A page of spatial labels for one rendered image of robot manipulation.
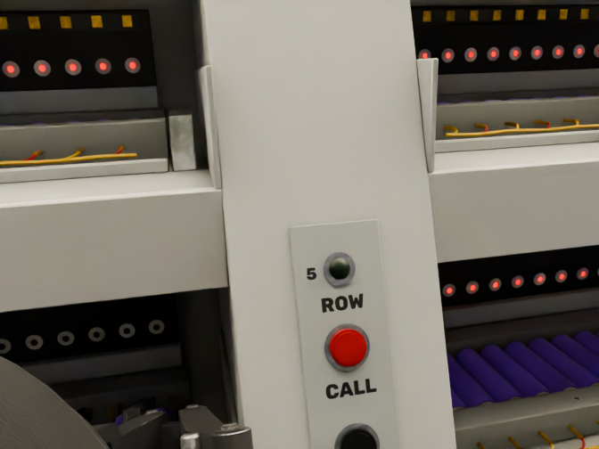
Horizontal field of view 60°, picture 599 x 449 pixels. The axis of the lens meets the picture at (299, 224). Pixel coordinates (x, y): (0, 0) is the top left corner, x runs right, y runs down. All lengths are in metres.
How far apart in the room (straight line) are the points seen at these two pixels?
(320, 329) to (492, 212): 0.10
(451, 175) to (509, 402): 0.17
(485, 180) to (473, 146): 0.06
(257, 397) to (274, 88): 0.13
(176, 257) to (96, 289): 0.04
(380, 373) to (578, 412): 0.17
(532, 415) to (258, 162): 0.23
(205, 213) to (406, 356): 0.11
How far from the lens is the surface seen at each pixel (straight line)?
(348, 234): 0.23
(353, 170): 0.23
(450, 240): 0.26
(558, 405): 0.38
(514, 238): 0.28
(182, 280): 0.24
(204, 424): 0.19
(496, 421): 0.35
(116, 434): 0.19
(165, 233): 0.23
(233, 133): 0.23
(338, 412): 0.24
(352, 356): 0.23
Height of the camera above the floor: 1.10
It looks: 1 degrees up
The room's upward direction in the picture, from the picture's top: 6 degrees counter-clockwise
